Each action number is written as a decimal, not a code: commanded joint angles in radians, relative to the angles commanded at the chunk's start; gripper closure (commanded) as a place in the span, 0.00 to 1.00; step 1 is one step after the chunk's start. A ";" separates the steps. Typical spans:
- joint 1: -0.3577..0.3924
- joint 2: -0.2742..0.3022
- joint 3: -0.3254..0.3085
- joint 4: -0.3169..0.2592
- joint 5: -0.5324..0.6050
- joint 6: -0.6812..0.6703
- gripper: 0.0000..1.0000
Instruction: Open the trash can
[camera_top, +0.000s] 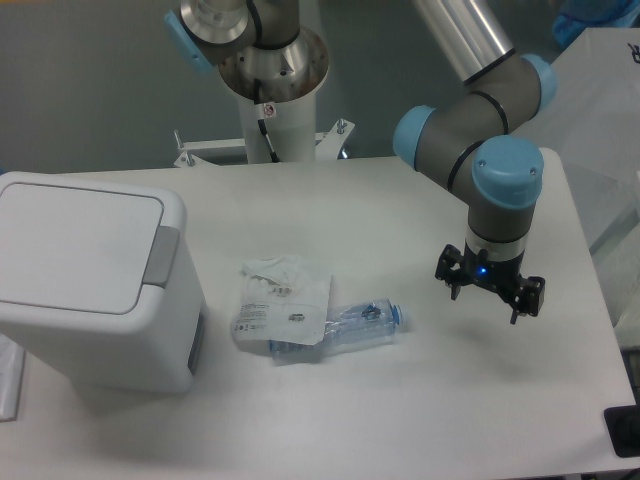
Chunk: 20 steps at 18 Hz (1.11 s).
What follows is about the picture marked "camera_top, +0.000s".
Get black device at table corner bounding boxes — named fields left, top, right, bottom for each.
left=604, top=405, right=639, bottom=458

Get white box at right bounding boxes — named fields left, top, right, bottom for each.
left=518, top=28, right=639, bottom=345

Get blue shoe cover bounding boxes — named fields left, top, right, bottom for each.
left=552, top=11, right=639, bottom=50

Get clear plastic sheet left edge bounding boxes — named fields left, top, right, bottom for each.
left=0, top=335, right=25, bottom=422

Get black cable on pedestal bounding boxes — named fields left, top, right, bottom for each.
left=252, top=79, right=281, bottom=164

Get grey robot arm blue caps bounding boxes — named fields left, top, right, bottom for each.
left=164, top=1, right=557, bottom=318

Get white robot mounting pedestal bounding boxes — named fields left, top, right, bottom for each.
left=173, top=93, right=355, bottom=168

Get crumpled white plastic wrapper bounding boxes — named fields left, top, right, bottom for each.
left=231, top=255, right=332, bottom=346

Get white push-top trash can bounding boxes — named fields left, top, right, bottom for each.
left=1, top=172, right=205, bottom=393

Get crushed clear plastic bottle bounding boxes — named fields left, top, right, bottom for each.
left=269, top=298, right=409, bottom=364

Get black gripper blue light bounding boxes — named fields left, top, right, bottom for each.
left=435, top=244, right=545, bottom=324

